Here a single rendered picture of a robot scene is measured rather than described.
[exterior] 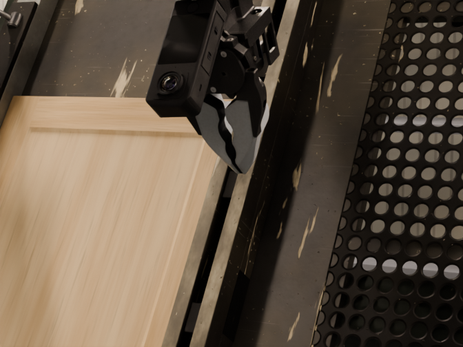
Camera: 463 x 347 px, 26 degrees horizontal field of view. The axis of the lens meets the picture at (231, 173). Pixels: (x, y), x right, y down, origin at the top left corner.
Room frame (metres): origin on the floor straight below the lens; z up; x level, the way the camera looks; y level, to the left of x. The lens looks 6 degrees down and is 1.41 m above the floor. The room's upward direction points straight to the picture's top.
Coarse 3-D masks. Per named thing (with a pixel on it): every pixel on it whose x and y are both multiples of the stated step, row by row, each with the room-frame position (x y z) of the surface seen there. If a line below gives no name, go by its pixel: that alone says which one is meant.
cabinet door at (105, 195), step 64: (64, 128) 1.55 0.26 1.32; (128, 128) 1.49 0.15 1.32; (192, 128) 1.44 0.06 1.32; (0, 192) 1.53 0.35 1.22; (64, 192) 1.48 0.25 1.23; (128, 192) 1.43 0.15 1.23; (192, 192) 1.38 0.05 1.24; (0, 256) 1.46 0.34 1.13; (64, 256) 1.41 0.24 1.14; (128, 256) 1.37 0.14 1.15; (0, 320) 1.40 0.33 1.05; (64, 320) 1.35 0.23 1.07; (128, 320) 1.31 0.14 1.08
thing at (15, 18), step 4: (0, 12) 1.66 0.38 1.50; (4, 12) 1.67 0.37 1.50; (12, 12) 1.68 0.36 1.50; (16, 12) 1.67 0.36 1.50; (0, 16) 1.67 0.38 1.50; (4, 16) 1.67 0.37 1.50; (8, 16) 1.67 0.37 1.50; (12, 16) 1.67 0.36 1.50; (16, 16) 1.67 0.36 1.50; (20, 16) 1.67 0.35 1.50; (8, 20) 1.67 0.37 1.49; (12, 20) 1.67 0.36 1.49; (16, 20) 1.67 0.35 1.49; (20, 20) 1.67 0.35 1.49; (8, 24) 1.67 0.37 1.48; (12, 24) 1.67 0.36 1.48; (16, 24) 1.67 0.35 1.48
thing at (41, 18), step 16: (32, 0) 1.71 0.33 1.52; (48, 0) 1.72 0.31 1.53; (48, 16) 1.72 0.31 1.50; (32, 32) 1.68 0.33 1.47; (32, 48) 1.68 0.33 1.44; (16, 64) 1.64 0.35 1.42; (32, 64) 1.68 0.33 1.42; (16, 80) 1.64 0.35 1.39; (0, 112) 1.60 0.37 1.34; (0, 128) 1.60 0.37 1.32
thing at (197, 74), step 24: (192, 0) 0.92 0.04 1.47; (216, 0) 0.90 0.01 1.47; (168, 24) 0.91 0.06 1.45; (192, 24) 0.90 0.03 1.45; (216, 24) 0.90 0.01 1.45; (168, 48) 0.89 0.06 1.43; (192, 48) 0.88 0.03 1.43; (216, 48) 0.90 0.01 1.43; (168, 72) 0.87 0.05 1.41; (192, 72) 0.87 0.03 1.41; (168, 96) 0.86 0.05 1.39; (192, 96) 0.86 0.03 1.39
